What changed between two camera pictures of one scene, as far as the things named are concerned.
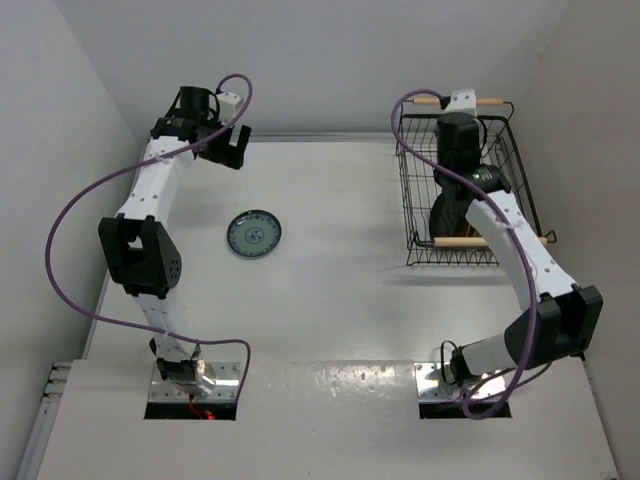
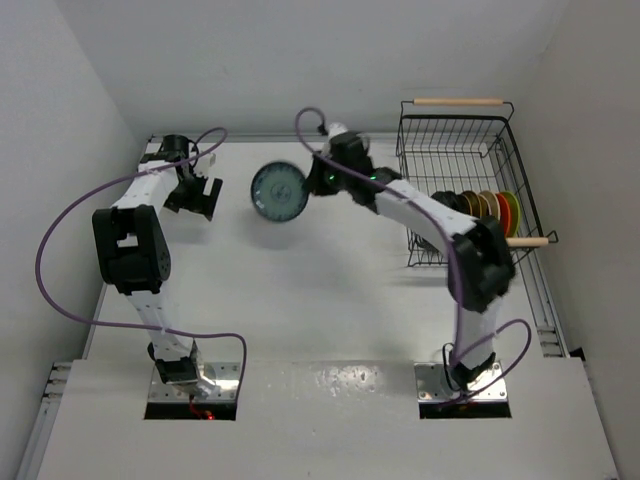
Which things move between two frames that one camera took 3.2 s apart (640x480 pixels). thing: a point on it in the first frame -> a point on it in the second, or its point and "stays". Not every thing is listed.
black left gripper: [228, 155] -> [199, 203]
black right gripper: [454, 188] -> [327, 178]
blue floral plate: [254, 233] -> [279, 192]
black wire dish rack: [417, 156] stays
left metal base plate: [226, 387] stays
